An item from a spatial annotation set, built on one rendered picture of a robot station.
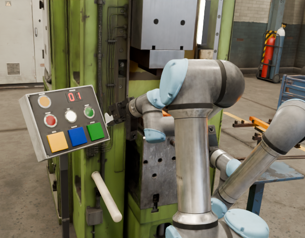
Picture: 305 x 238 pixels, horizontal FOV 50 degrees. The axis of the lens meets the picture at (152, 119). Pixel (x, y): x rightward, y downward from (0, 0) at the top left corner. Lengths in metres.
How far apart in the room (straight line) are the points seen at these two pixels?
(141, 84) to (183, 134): 1.45
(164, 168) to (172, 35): 0.73
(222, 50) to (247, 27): 7.68
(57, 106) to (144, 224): 0.92
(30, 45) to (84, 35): 5.13
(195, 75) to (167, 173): 1.15
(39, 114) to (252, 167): 0.86
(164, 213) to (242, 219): 1.16
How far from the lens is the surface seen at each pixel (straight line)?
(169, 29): 1.74
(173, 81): 0.79
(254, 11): 9.87
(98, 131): 1.54
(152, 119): 1.18
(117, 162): 1.98
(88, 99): 1.57
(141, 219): 1.99
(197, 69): 0.82
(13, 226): 2.72
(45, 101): 1.46
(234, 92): 0.87
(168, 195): 1.97
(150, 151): 1.79
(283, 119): 1.11
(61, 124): 1.46
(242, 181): 1.18
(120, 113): 1.34
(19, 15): 6.79
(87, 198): 2.04
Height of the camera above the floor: 1.54
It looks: 18 degrees down
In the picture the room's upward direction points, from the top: 3 degrees clockwise
